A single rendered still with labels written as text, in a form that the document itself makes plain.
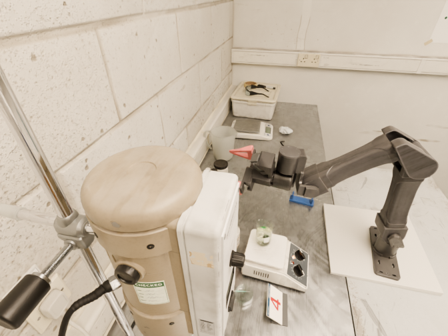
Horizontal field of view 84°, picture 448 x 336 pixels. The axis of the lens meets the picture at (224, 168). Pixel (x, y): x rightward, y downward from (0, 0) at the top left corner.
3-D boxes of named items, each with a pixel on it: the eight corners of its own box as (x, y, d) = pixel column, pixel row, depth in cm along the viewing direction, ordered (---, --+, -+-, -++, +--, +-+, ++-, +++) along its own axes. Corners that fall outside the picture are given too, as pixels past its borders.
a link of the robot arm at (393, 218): (380, 243, 78) (409, 156, 59) (373, 226, 83) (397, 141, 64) (402, 243, 76) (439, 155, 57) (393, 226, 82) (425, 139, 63)
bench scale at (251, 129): (272, 142, 148) (273, 135, 146) (229, 138, 152) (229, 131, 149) (273, 127, 163) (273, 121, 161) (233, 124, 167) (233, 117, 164)
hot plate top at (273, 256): (287, 238, 81) (288, 237, 81) (283, 271, 72) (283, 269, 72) (251, 229, 84) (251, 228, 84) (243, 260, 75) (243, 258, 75)
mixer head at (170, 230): (245, 288, 38) (259, 151, 24) (230, 376, 29) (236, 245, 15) (157, 267, 41) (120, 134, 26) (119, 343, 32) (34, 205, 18)
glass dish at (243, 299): (235, 286, 77) (235, 282, 75) (253, 289, 76) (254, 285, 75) (233, 304, 72) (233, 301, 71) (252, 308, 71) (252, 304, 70)
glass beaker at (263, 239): (275, 242, 80) (278, 225, 75) (263, 251, 77) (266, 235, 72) (261, 231, 83) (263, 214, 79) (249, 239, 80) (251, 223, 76)
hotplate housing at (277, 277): (307, 257, 85) (312, 243, 80) (305, 295, 75) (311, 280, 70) (243, 241, 90) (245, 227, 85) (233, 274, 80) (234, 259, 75)
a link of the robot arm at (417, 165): (297, 189, 68) (427, 134, 54) (294, 169, 75) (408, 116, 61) (318, 216, 73) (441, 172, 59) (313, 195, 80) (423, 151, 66)
